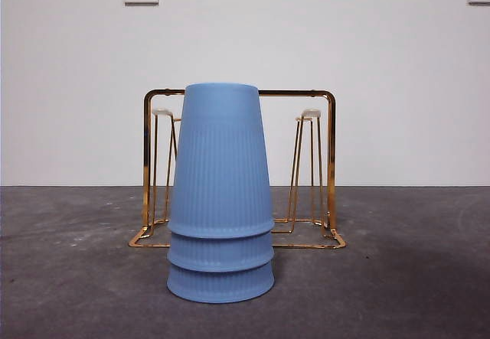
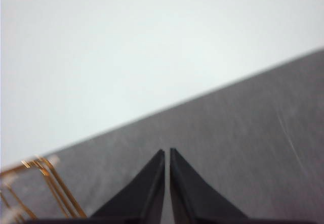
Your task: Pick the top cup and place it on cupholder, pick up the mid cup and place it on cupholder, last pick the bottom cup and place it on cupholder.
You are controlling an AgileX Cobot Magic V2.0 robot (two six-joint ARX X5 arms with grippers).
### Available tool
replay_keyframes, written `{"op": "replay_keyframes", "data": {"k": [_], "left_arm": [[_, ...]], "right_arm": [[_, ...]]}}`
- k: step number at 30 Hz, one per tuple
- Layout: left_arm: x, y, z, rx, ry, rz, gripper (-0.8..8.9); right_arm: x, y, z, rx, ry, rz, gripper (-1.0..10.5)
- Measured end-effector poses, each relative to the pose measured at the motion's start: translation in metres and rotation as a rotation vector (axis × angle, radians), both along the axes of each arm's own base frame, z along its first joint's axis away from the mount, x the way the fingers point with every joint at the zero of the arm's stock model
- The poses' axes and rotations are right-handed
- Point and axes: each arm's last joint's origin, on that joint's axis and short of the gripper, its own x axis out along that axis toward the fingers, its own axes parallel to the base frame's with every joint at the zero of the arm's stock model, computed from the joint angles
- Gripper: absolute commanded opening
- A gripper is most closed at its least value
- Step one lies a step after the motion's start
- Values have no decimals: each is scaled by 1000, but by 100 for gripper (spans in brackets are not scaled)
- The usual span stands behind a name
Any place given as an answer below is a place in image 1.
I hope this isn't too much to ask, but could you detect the gold wire cup holder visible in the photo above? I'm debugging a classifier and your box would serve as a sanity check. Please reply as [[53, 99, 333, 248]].
[[127, 88, 347, 250]]

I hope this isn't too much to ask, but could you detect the blue ribbed plastic cup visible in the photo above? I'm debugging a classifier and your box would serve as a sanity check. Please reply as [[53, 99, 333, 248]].
[[167, 230, 276, 272], [167, 83, 275, 240], [166, 263, 276, 305]]

